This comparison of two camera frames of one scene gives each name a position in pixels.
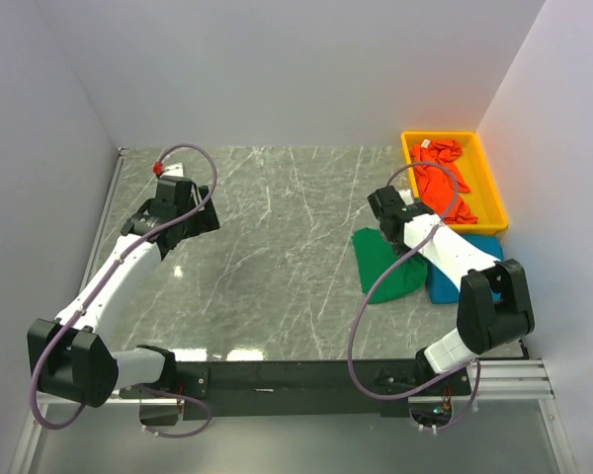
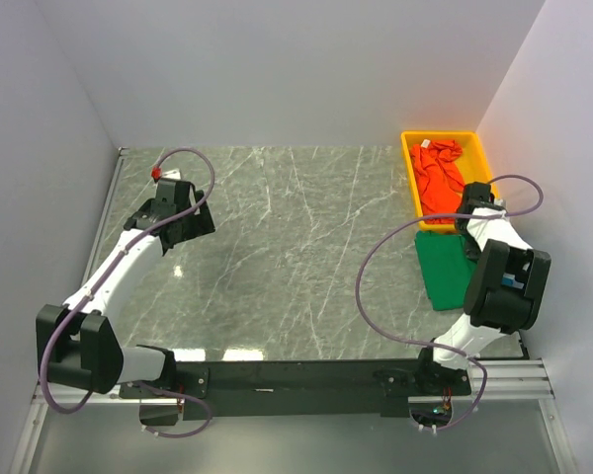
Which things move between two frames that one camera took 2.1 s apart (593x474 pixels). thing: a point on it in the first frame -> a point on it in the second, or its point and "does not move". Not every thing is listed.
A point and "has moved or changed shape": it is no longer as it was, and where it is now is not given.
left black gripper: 206,215 does not move
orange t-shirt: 439,183 does not move
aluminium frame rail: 514,380 does not move
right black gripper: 389,232 -> 472,250
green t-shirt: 375,256 has moved or changed shape
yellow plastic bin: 472,165 does not move
